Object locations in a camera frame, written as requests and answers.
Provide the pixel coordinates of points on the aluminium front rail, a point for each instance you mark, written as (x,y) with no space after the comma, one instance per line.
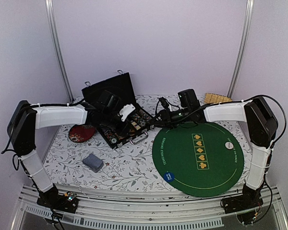
(122,210)

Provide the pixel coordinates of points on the left aluminium frame post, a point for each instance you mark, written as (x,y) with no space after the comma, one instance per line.
(56,43)

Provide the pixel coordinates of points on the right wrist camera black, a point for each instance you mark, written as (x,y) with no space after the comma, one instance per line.
(188,99)

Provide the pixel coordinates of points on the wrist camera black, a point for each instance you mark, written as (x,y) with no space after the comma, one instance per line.
(188,99)
(108,102)

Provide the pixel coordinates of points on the right aluminium frame post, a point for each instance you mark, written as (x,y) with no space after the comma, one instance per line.
(243,42)

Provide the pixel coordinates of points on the white dealer button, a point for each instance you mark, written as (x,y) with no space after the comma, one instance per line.
(229,145)

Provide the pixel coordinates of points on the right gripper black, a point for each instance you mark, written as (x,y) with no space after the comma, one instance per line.
(165,116)

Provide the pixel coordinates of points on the right outer chip row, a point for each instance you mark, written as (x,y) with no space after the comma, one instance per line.
(145,116)

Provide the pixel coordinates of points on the blue playing card deck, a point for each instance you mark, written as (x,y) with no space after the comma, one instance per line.
(93,162)

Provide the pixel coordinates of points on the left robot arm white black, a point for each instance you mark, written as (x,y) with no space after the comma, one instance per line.
(27,118)

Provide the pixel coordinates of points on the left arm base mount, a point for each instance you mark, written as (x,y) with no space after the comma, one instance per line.
(67,202)

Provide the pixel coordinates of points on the Texas Hold'em card box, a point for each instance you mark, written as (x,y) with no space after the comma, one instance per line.
(135,125)

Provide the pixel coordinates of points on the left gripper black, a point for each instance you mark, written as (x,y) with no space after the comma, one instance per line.
(126,128)

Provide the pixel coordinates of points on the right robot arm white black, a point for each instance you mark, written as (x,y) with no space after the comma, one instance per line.
(262,125)

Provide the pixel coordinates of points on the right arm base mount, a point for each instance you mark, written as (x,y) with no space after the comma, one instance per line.
(250,201)

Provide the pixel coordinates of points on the round green poker mat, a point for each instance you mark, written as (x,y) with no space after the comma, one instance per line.
(197,156)

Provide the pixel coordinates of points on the blue small blind button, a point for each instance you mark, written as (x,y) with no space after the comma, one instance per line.
(169,177)

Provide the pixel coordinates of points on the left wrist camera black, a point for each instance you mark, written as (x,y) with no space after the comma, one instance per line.
(108,102)

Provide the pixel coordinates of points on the aluminium frame post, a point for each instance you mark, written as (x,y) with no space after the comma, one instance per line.
(56,43)
(243,42)

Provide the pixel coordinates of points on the bamboo mat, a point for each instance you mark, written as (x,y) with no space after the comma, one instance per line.
(212,98)

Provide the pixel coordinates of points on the floral white table cloth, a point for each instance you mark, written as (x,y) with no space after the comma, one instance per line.
(129,168)

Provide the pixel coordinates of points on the round red floral coaster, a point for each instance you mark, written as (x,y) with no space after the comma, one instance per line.
(81,133)

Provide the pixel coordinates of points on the black poker chip case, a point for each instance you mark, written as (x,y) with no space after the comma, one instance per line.
(120,85)

